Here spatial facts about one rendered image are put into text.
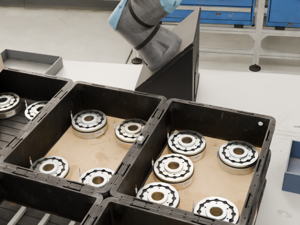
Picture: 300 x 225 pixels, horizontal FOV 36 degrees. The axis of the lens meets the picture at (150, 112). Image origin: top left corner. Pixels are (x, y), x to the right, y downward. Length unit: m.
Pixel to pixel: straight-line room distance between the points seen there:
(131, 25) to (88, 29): 2.43
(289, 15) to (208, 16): 0.51
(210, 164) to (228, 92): 0.56
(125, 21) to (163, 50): 0.16
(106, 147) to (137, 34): 0.41
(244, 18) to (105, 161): 2.04
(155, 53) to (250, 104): 0.41
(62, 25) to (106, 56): 0.70
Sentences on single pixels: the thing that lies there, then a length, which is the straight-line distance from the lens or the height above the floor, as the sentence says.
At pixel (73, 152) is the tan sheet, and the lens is 1.31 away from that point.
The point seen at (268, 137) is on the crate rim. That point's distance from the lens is 1.19.
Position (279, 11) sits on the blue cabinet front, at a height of 0.43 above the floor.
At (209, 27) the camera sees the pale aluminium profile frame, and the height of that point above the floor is 0.30.
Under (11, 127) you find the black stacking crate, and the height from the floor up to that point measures 0.83.
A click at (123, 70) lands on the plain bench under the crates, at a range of 1.91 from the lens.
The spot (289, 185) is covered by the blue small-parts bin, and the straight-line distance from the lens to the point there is 1.37.
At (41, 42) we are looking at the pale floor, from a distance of 3.81.
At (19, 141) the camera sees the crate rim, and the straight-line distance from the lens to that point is 1.24.
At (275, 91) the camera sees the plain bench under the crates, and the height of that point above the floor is 0.70.
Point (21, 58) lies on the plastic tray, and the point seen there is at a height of 0.71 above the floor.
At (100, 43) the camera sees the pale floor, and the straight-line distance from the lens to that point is 3.67.
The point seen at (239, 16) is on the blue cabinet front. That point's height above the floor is 0.38.
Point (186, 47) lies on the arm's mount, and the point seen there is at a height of 0.97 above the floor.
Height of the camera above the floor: 1.67
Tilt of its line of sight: 36 degrees down
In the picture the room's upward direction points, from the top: 3 degrees counter-clockwise
